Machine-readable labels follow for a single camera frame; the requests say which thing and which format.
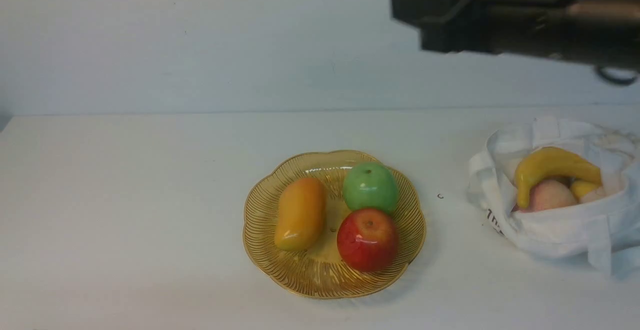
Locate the green apple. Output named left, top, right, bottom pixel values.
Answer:
left=342, top=162, right=399, bottom=215

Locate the yellow-orange mango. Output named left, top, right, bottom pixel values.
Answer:
left=274, top=177, right=326, bottom=251

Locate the red apple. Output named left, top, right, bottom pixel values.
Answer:
left=336, top=208, right=399, bottom=273

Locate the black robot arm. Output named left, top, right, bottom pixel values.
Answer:
left=390, top=0, right=640, bottom=86

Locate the small yellow fruit in bag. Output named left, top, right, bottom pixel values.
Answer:
left=569, top=179, right=601, bottom=203

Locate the white cloth bag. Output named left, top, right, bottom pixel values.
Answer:
left=467, top=116, right=640, bottom=274

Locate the amber ribbed glass plate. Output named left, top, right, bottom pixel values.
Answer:
left=242, top=150, right=427, bottom=299

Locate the yellow banana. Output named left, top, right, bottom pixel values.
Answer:
left=514, top=147, right=602, bottom=208

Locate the pink peach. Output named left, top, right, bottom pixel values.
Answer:
left=512, top=179, right=579, bottom=213

